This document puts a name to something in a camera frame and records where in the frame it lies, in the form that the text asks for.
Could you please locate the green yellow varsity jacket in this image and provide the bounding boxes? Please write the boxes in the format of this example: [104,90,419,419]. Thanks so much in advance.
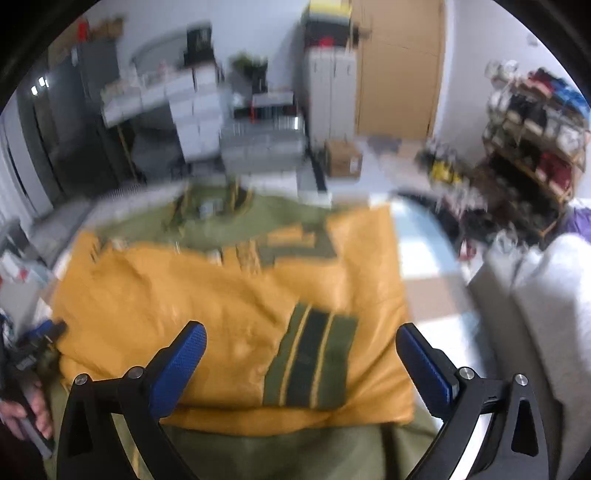
[47,185,437,479]

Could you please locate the wooden door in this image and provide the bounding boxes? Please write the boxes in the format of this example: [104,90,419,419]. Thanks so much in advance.
[352,0,446,140]

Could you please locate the white dressing desk with drawers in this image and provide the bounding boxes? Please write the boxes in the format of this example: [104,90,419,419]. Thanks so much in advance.
[100,62,228,162]

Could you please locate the silver aluminium suitcase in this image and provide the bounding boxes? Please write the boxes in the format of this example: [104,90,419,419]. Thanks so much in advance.
[219,115,307,176]

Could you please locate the purple bag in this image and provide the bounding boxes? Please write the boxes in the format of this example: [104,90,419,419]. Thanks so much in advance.
[565,207,591,240]

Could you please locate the wooden shoe rack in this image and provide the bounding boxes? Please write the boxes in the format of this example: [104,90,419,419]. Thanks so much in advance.
[482,61,590,245]

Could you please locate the dark flower bouquet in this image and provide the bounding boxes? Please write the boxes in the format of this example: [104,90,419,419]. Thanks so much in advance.
[231,52,269,94]

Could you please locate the person's left hand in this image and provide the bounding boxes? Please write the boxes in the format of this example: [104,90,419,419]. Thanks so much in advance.
[0,386,54,441]

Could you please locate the cardboard boxes on fridge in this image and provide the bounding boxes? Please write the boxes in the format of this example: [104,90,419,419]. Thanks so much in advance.
[76,17,124,43]

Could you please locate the grey pillow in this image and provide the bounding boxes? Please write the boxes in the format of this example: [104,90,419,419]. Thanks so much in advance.
[469,234,590,479]

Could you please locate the small cardboard box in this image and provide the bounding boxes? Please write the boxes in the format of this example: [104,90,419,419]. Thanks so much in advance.
[325,140,363,179]

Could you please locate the black refrigerator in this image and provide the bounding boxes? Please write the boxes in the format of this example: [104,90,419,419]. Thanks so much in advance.
[17,40,133,202]

